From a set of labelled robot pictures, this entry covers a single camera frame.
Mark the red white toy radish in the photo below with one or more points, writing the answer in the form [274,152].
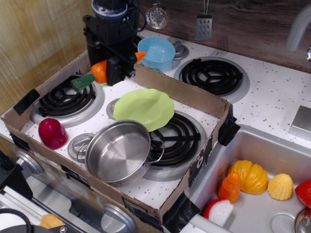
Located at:
[218,211]

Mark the silver sink drain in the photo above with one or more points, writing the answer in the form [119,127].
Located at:
[282,223]

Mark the silver stove knob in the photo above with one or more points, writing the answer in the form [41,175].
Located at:
[29,165]
[115,220]

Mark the black clamp device left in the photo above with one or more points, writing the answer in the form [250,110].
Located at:
[11,176]

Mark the orange toy pumpkin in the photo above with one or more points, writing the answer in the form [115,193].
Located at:
[253,177]

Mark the light blue plastic bowl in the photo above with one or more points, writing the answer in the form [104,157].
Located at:
[159,52]

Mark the silver sink basin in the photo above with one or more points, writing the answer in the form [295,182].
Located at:
[251,213]

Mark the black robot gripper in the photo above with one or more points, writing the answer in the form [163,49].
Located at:
[109,34]

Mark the stainless steel pot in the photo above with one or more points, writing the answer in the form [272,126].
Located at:
[119,154]

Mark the silver rectangular soap tray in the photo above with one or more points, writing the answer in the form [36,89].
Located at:
[301,125]

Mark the silver stove knob right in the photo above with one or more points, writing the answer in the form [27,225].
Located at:
[115,220]

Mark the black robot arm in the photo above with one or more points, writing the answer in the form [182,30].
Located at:
[110,34]

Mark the light green plastic plate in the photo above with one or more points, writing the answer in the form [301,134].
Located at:
[150,107]

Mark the small orange toy carrot piece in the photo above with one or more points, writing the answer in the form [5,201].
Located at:
[230,187]

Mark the silver stove knob left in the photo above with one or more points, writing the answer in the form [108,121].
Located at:
[29,165]

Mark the silver sink faucet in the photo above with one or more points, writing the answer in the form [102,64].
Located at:
[298,29]

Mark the hanging metal spatula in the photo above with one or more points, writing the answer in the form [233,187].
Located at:
[203,27]

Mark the dark red toy vegetable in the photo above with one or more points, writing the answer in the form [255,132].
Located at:
[52,134]

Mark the orange toy piece bottom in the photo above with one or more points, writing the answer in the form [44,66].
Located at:
[49,221]

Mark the front right black burner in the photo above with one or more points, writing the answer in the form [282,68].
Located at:
[177,142]

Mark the hanging metal strainer spoon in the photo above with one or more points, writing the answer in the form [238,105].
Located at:
[157,15]

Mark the yellow toy corn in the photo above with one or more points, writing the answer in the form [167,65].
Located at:
[280,187]

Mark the red toy tomato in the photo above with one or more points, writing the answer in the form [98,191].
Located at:
[303,191]

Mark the front left black burner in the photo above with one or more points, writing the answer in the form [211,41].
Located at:
[64,100]

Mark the back right black burner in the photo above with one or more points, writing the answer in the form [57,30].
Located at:
[215,76]

